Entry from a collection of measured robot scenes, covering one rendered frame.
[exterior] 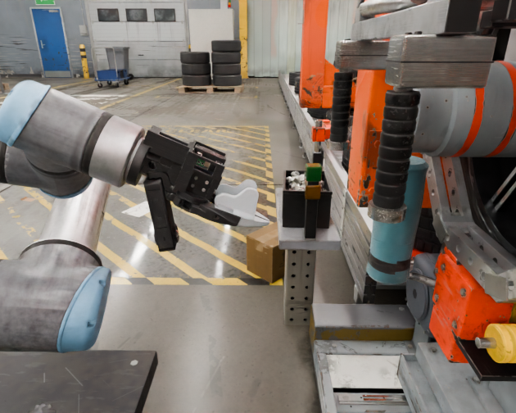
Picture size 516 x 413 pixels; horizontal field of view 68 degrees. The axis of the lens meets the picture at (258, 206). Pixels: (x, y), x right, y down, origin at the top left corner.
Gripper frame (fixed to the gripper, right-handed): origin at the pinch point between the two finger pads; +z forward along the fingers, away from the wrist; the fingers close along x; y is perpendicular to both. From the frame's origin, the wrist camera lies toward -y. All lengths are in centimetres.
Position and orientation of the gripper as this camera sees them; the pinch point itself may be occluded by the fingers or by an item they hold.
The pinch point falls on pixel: (259, 224)
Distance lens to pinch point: 58.4
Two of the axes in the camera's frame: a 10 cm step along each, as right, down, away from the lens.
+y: 4.2, -8.5, -3.2
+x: -0.6, -3.8, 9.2
